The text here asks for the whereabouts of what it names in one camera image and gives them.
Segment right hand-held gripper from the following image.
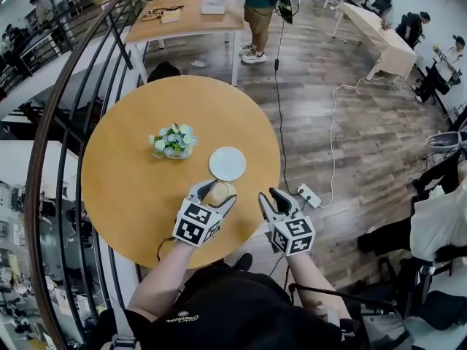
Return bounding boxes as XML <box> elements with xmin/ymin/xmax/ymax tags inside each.
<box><xmin>258</xmin><ymin>187</ymin><xmax>317</xmax><ymax>257</ymax></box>

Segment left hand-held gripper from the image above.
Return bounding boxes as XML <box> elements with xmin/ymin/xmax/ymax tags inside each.
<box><xmin>171</xmin><ymin>179</ymin><xmax>238</xmax><ymax>249</ymax></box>

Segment clear glass cup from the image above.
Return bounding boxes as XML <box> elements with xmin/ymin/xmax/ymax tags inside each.
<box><xmin>210</xmin><ymin>181</ymin><xmax>236</xmax><ymax>206</ymax></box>

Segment white round dish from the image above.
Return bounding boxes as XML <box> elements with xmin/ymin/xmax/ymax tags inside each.
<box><xmin>208</xmin><ymin>146</ymin><xmax>247</xmax><ymax>182</ymax></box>

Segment person's right forearm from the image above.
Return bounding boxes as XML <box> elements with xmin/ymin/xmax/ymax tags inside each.
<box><xmin>286</xmin><ymin>250</ymin><xmax>352</xmax><ymax>322</ymax></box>

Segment person's left forearm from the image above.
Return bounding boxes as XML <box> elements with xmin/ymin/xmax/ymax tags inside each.
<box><xmin>126</xmin><ymin>239</ymin><xmax>195</xmax><ymax>321</ymax></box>

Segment white power strip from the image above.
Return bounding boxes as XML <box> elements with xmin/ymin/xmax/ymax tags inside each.
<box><xmin>296</xmin><ymin>183</ymin><xmax>323</xmax><ymax>209</ymax></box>

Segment person's black shoe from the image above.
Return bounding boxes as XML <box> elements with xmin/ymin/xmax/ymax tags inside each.
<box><xmin>234</xmin><ymin>252</ymin><xmax>254</xmax><ymax>273</ymax></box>

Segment white flower pot plant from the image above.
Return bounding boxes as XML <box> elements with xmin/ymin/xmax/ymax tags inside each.
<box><xmin>148</xmin><ymin>122</ymin><xmax>198</xmax><ymax>160</ymax></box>

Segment person's black shirt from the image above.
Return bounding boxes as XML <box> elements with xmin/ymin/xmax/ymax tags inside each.
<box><xmin>95</xmin><ymin>263</ymin><xmax>346</xmax><ymax>350</ymax></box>

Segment black bag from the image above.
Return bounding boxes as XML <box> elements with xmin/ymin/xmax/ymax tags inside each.
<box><xmin>147</xmin><ymin>61</ymin><xmax>182</xmax><ymax>84</ymax></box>

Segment dark metal stair railing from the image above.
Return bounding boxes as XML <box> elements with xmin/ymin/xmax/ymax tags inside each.
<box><xmin>23</xmin><ymin>0</ymin><xmax>150</xmax><ymax>350</ymax></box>

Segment rectangular wooden table white legs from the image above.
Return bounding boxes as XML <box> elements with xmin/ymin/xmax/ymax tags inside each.
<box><xmin>123</xmin><ymin>0</ymin><xmax>246</xmax><ymax>88</ymax></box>

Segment yellow book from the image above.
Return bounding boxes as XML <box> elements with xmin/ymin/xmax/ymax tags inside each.
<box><xmin>160</xmin><ymin>8</ymin><xmax>182</xmax><ymax>24</ymax></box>

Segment white flat box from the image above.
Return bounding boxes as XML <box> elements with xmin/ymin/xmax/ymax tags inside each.
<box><xmin>200</xmin><ymin>0</ymin><xmax>228</xmax><ymax>15</ymax></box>

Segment long light wooden table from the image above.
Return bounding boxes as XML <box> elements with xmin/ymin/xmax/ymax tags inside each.
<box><xmin>331</xmin><ymin>1</ymin><xmax>418</xmax><ymax>84</ymax></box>

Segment black office chair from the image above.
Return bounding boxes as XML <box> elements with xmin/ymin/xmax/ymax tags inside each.
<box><xmin>370</xmin><ymin>0</ymin><xmax>394</xmax><ymax>17</ymax></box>

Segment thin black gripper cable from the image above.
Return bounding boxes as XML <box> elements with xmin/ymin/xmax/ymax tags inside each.
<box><xmin>156</xmin><ymin>236</ymin><xmax>180</xmax><ymax>263</ymax></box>

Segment white power cable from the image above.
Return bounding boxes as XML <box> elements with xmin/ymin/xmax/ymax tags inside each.
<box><xmin>317</xmin><ymin>74</ymin><xmax>370</xmax><ymax>210</ymax></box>

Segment black hanging cable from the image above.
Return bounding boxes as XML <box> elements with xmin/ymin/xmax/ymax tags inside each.
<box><xmin>272</xmin><ymin>12</ymin><xmax>304</xmax><ymax>196</ymax></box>

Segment black tangled cable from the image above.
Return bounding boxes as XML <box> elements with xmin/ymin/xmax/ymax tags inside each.
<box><xmin>140</xmin><ymin>4</ymin><xmax>185</xmax><ymax>23</ymax></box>

